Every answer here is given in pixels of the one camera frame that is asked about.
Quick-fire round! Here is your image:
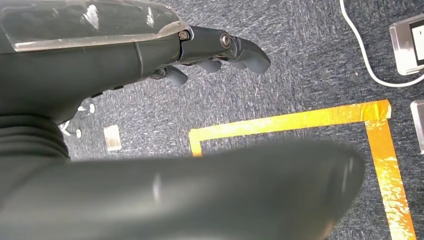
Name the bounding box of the white floor scrap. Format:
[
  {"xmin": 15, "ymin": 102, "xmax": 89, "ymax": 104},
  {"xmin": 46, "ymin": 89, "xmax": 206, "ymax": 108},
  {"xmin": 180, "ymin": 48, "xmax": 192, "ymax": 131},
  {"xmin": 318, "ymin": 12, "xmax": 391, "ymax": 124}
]
[
  {"xmin": 77, "ymin": 103, "xmax": 97, "ymax": 115},
  {"xmin": 58, "ymin": 120, "xmax": 83, "ymax": 139}
]

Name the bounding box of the small pale floor label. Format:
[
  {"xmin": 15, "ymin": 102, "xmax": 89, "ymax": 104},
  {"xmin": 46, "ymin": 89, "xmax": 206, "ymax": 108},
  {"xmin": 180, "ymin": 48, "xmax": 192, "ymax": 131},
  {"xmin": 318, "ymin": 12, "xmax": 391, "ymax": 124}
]
[{"xmin": 103, "ymin": 124, "xmax": 122, "ymax": 153}]

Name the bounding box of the white floor cable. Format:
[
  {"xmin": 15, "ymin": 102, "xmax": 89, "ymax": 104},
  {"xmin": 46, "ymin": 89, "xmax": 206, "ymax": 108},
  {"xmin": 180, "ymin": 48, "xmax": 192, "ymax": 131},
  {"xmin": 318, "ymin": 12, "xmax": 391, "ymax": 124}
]
[{"xmin": 339, "ymin": 0, "xmax": 424, "ymax": 89}]

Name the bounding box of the yellow floor tape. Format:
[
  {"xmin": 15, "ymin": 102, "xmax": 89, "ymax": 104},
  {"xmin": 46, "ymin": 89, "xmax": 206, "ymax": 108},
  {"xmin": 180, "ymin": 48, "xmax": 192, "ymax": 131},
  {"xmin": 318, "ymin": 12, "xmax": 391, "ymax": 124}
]
[{"xmin": 188, "ymin": 99, "xmax": 418, "ymax": 240}]

